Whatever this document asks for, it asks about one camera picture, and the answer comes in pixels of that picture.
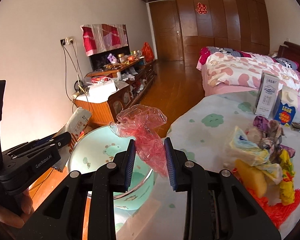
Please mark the orange-red hanging bag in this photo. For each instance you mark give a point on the orange-red hanging bag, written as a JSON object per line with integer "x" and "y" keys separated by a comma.
{"x": 147, "y": 52}

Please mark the left hand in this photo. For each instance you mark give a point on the left hand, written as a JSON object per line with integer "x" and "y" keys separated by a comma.
{"x": 9, "y": 218}

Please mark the mint green trash bin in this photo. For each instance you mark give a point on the mint green trash bin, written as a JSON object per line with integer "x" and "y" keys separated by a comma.
{"x": 98, "y": 148}

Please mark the white red paper bag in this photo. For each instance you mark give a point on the white red paper bag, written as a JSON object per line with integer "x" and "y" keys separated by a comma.
{"x": 75, "y": 126}

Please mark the television with patchwork cloth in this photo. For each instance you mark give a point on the television with patchwork cloth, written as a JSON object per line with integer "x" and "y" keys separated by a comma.
{"x": 101, "y": 40}

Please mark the wooden TV cabinet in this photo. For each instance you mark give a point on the wooden TV cabinet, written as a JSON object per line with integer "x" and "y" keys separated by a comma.
{"x": 131, "y": 80}

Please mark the blue Look milk carton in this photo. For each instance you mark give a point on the blue Look milk carton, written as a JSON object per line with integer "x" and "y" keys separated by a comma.
{"x": 285, "y": 106}

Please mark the white box on cabinet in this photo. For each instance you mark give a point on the white box on cabinet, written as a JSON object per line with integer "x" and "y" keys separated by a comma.
{"x": 100, "y": 92}

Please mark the yellow sponge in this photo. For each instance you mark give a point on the yellow sponge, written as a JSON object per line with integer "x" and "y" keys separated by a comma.
{"x": 252, "y": 178}

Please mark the pink transparent plastic bag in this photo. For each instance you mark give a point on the pink transparent plastic bag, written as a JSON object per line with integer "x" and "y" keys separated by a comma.
{"x": 140, "y": 122}

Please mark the pink heart-print duvet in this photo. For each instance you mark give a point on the pink heart-print duvet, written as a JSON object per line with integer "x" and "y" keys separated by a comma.
{"x": 225, "y": 66}

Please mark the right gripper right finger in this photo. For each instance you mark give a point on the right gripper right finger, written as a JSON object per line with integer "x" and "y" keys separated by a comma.
{"x": 218, "y": 206}

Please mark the wooden door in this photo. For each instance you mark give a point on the wooden door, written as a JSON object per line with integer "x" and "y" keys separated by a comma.
{"x": 167, "y": 31}

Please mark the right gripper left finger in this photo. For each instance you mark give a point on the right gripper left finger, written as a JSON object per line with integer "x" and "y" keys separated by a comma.
{"x": 61, "y": 215}

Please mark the wooden wardrobe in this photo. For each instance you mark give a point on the wooden wardrobe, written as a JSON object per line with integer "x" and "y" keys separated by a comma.
{"x": 235, "y": 24}

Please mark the red double happiness sticker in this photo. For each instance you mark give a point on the red double happiness sticker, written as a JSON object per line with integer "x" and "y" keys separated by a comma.
{"x": 201, "y": 9}

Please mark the purple wrapper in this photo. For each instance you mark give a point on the purple wrapper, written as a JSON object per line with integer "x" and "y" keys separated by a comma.
{"x": 268, "y": 135}

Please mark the dark wooden bed frame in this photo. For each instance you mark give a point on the dark wooden bed frame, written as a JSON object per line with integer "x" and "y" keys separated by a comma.
{"x": 290, "y": 51}

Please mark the wall power socket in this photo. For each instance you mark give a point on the wall power socket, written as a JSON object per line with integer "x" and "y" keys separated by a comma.
{"x": 67, "y": 41}

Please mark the orange-red foam fruit net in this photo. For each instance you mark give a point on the orange-red foam fruit net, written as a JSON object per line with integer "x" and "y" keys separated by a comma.
{"x": 277, "y": 213}

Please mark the white tall milk carton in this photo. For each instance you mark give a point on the white tall milk carton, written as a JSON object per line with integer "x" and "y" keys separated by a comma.
{"x": 266, "y": 96}

